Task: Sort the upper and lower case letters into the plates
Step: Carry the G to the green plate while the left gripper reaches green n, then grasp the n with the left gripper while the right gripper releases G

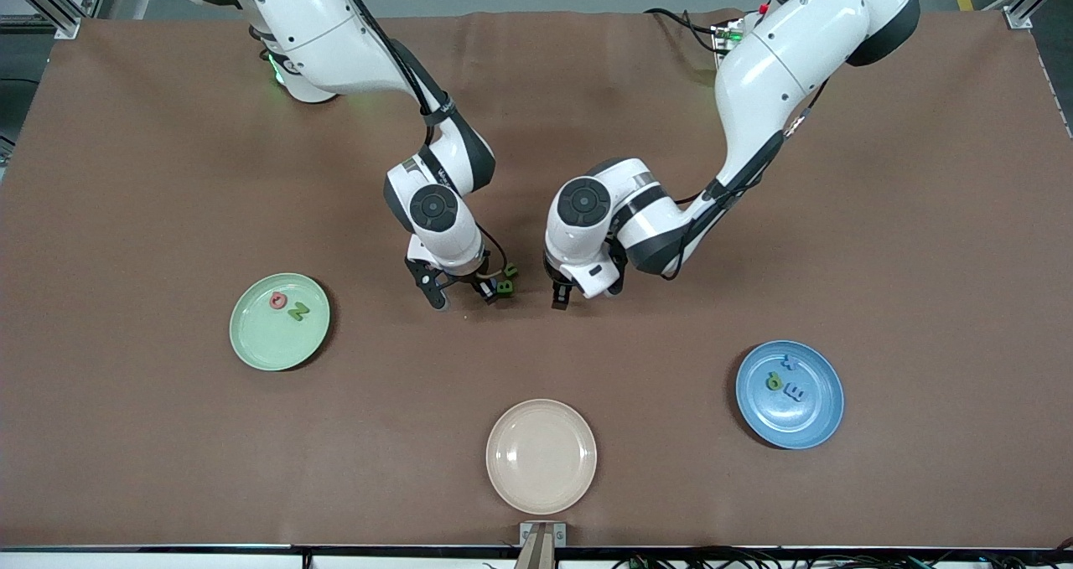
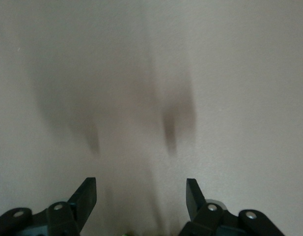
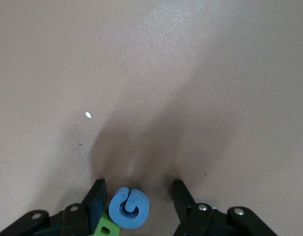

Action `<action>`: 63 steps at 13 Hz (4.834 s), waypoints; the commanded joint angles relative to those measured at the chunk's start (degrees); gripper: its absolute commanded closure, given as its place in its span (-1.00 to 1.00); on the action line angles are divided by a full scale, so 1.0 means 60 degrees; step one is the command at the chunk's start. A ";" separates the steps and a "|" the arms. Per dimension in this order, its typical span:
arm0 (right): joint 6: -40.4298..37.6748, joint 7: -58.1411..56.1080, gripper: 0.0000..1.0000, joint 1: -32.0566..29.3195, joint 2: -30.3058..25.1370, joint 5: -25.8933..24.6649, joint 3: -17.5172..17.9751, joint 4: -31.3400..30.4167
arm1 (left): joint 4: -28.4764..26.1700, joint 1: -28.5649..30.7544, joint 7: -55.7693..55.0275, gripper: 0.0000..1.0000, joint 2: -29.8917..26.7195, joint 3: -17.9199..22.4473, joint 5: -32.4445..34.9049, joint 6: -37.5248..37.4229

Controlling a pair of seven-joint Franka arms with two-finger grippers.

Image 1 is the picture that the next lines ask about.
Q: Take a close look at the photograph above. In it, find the light green plate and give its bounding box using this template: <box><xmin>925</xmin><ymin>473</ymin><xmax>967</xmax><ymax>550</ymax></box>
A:
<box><xmin>229</xmin><ymin>272</ymin><xmax>332</xmax><ymax>373</ymax></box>

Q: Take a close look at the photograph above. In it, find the beige plate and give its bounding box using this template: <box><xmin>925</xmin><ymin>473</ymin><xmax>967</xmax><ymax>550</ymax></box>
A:
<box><xmin>485</xmin><ymin>398</ymin><xmax>599</xmax><ymax>516</ymax></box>

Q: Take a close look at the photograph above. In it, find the brown table cover mat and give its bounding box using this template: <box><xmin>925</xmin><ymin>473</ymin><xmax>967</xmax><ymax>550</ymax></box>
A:
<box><xmin>0</xmin><ymin>9</ymin><xmax>1073</xmax><ymax>549</ymax></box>

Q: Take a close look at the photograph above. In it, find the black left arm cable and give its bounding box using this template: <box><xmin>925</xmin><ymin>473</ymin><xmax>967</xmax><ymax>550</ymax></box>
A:
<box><xmin>662</xmin><ymin>75</ymin><xmax>831</xmax><ymax>283</ymax></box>

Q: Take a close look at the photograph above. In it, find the blue plate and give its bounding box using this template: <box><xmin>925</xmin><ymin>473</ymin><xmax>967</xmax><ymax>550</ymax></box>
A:
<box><xmin>735</xmin><ymin>339</ymin><xmax>846</xmax><ymax>451</ymax></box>

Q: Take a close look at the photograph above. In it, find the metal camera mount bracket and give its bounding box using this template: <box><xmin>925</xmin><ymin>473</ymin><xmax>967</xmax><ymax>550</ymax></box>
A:
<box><xmin>519</xmin><ymin>520</ymin><xmax>568</xmax><ymax>569</ymax></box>

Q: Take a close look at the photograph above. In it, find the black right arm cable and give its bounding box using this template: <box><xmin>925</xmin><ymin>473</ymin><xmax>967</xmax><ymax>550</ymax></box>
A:
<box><xmin>323</xmin><ymin>0</ymin><xmax>510</xmax><ymax>278</ymax></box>

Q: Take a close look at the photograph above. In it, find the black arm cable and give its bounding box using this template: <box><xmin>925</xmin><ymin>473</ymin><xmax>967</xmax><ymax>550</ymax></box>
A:
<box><xmin>662</xmin><ymin>75</ymin><xmax>831</xmax><ymax>283</ymax></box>
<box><xmin>323</xmin><ymin>0</ymin><xmax>510</xmax><ymax>278</ymax></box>

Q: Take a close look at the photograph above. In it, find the black base cable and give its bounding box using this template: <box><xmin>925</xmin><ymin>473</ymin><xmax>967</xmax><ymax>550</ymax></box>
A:
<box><xmin>644</xmin><ymin>6</ymin><xmax>730</xmax><ymax>54</ymax></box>

